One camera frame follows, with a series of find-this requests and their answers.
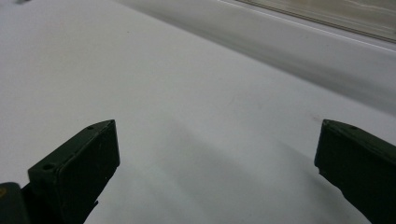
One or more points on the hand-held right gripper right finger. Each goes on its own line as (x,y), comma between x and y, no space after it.
(358,161)

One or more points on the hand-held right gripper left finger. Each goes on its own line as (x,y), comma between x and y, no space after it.
(77,168)

